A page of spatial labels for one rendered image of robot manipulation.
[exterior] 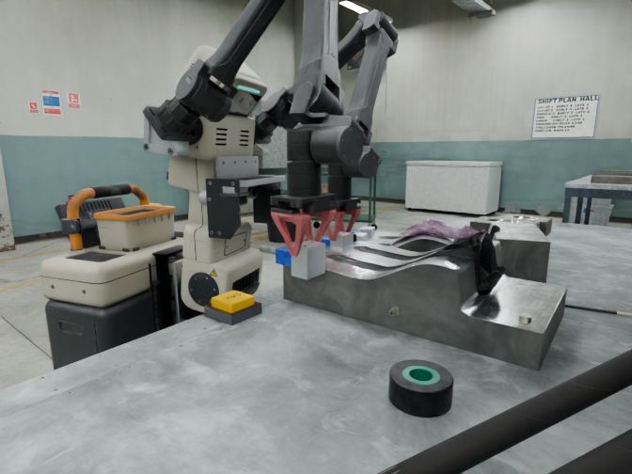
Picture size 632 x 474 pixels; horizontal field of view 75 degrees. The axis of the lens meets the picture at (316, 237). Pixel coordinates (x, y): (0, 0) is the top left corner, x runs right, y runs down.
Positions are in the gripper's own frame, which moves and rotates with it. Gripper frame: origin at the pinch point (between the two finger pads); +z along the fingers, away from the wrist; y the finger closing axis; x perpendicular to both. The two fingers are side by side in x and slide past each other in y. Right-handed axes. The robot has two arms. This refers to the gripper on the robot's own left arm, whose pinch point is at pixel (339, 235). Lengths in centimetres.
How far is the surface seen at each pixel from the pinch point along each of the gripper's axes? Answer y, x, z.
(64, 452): -68, -10, 12
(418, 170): 643, 257, 6
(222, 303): -34.5, 3.5, 8.0
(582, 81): 718, 20, -134
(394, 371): -38, -34, 8
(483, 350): -19.2, -40.2, 11.0
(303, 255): -31.6, -14.0, -3.2
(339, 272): -18.4, -12.5, 3.0
